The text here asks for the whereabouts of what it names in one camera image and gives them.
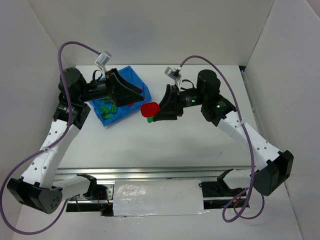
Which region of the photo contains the silver foil tape sheet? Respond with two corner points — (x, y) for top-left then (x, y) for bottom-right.
(113, 179), (206, 217)

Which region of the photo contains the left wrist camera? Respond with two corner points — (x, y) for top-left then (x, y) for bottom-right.
(95, 51), (112, 74)

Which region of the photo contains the green numbered lego brick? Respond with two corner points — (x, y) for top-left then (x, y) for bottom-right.
(110, 104), (118, 114)

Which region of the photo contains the green square lego brick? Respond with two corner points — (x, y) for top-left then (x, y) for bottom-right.
(101, 112), (113, 120)

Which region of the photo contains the blue plastic divided bin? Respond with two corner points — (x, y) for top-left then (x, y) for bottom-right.
(88, 65), (153, 129)

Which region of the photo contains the small green lego brick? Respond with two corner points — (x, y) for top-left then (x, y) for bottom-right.
(103, 97), (110, 103)

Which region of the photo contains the long green lego plate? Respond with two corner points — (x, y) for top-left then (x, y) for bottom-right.
(99, 105), (111, 114)

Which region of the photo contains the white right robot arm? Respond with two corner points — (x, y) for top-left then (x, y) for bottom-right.
(152, 67), (294, 196)

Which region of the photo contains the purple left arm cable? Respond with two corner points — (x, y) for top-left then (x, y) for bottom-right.
(0, 41), (102, 235)

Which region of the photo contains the large red green lego assembly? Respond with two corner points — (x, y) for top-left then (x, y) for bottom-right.
(140, 102), (161, 123)

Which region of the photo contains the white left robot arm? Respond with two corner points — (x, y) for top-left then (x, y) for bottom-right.
(7, 67), (145, 214)

